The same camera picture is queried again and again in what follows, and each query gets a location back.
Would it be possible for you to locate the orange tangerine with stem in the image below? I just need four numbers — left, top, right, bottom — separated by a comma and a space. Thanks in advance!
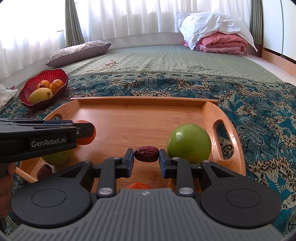
74, 120, 96, 145

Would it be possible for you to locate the dark red date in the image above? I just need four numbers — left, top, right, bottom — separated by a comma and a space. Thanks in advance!
37, 164, 52, 180
134, 146, 159, 163

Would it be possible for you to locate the large green apple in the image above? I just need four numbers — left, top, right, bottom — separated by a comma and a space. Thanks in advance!
42, 150, 71, 166

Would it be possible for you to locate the large dark orange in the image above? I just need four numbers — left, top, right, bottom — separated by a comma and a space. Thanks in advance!
167, 178, 202, 193

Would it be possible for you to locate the person's left hand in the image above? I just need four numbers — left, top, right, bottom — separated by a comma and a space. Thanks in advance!
0, 163, 16, 218

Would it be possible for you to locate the wooden serving tray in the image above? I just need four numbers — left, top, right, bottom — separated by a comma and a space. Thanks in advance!
46, 96, 246, 175

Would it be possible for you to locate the white paper clutter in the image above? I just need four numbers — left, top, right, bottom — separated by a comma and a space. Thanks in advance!
0, 84, 18, 110

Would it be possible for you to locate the yellow mango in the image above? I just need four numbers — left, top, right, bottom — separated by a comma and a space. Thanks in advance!
29, 88, 53, 104

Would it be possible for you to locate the red fruit bowl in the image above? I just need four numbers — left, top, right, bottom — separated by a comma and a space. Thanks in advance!
19, 69, 68, 110

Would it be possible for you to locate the orange fruit in bowl left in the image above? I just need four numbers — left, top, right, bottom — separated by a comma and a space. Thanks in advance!
36, 80, 50, 89

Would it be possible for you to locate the orange fruit in bowl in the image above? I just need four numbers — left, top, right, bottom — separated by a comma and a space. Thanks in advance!
36, 80, 50, 89
49, 79, 64, 94

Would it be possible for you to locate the orange fruit in bowl right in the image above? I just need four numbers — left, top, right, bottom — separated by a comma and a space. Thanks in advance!
49, 79, 64, 94

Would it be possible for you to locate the blue paisley cloth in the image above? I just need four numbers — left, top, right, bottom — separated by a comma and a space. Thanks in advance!
1, 71, 295, 235

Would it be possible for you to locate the floral grey pillow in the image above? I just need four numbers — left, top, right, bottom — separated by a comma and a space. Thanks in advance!
45, 41, 111, 68

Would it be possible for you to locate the white sheer curtain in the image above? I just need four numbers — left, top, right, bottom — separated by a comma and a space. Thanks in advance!
1, 1, 251, 80

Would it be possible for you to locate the green quilted mat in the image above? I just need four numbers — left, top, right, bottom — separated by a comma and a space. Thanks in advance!
62, 45, 281, 83

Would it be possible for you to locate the left green drape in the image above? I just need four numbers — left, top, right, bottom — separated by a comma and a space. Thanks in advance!
65, 0, 84, 47

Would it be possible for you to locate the green drape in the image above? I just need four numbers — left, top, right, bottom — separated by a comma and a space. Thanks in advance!
250, 0, 263, 46
65, 0, 84, 47

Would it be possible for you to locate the pink folded blanket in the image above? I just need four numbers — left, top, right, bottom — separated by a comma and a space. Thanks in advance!
194, 32, 248, 55

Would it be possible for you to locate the white pillow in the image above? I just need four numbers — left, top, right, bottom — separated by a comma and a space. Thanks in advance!
175, 11, 255, 50

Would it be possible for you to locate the right green drape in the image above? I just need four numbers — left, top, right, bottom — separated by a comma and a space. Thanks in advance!
250, 0, 263, 46

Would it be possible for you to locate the coiled white cable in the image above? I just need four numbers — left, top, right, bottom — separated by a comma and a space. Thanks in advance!
86, 59, 120, 73

